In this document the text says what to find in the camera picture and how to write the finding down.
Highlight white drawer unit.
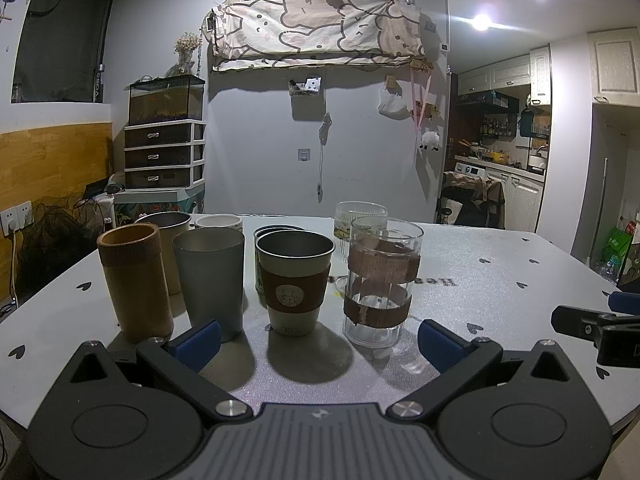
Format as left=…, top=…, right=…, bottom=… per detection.
left=123, top=120, right=207, bottom=191

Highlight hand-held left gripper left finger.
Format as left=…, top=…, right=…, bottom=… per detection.
left=64, top=319, right=255, bottom=420

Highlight tall white cupboard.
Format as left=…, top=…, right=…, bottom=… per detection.
left=586, top=26, right=640, bottom=107

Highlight large metal cup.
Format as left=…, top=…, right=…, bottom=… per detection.
left=133, top=211, right=194, bottom=296

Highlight white wall outlet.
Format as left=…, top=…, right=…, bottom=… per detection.
left=1, top=201, right=34, bottom=237

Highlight white mug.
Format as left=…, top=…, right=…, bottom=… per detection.
left=193, top=214, right=245, bottom=234

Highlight glass fish tank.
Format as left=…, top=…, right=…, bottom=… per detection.
left=128, top=74, right=206, bottom=126

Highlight green bag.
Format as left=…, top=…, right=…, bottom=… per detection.
left=597, top=226, right=634, bottom=270

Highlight pink ribbon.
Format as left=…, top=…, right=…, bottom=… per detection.
left=411, top=66, right=435, bottom=137

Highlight grey plastic cup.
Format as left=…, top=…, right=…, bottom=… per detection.
left=172, top=229, right=246, bottom=344

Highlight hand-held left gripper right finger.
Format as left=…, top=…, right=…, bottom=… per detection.
left=386, top=319, right=587, bottom=419

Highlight brown bamboo cup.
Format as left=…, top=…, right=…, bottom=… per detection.
left=96, top=223, right=175, bottom=344

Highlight painted cabinet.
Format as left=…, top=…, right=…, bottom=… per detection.
left=113, top=187, right=206, bottom=227

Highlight cup with brown sleeve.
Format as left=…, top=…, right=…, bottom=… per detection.
left=254, top=232, right=335, bottom=337

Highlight hanging white pouch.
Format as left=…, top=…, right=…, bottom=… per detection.
left=377, top=90, right=409, bottom=116

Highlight dark window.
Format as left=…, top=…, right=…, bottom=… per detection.
left=12, top=0, right=122, bottom=104

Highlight black net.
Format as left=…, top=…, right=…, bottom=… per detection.
left=14, top=195, right=102, bottom=302

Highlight hanging white cable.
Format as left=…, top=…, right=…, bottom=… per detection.
left=316, top=111, right=334, bottom=197

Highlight clear wall holder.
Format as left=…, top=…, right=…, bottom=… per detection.
left=288, top=76, right=324, bottom=97

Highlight glass cup with brown bands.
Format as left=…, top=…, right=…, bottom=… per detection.
left=342, top=217, right=425, bottom=347

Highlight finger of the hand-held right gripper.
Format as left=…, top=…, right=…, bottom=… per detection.
left=608, top=291, right=640, bottom=317
left=551, top=305, right=621, bottom=347

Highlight small metal cup green label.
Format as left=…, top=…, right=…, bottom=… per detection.
left=253, top=225, right=307, bottom=294

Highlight printed blanket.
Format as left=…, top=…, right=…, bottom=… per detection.
left=209, top=0, right=427, bottom=73

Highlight white mop pole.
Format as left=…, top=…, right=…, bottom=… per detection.
left=587, top=157, right=611, bottom=267

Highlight chair with draped clothes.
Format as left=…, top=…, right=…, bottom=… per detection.
left=439, top=170, right=507, bottom=229

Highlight dried flower bouquet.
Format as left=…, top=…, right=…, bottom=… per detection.
left=173, top=31, right=202, bottom=77

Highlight ribbed glass cup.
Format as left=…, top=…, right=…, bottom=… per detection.
left=333, top=201, right=389, bottom=262

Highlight white upper kitchen cabinets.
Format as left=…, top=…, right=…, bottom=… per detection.
left=457, top=44, right=552, bottom=107

